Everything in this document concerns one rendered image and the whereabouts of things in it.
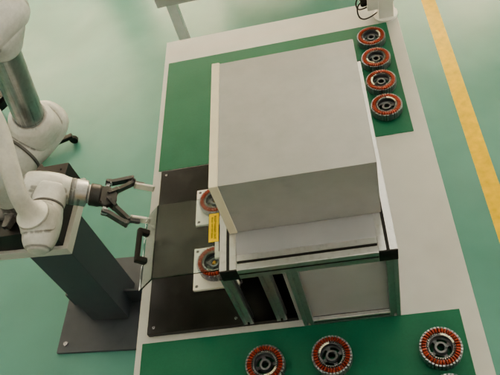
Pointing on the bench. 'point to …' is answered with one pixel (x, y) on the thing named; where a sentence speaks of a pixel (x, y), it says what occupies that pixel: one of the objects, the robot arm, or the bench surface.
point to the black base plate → (190, 304)
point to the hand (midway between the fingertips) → (149, 204)
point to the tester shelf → (312, 239)
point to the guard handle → (140, 245)
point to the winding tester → (291, 139)
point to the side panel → (347, 292)
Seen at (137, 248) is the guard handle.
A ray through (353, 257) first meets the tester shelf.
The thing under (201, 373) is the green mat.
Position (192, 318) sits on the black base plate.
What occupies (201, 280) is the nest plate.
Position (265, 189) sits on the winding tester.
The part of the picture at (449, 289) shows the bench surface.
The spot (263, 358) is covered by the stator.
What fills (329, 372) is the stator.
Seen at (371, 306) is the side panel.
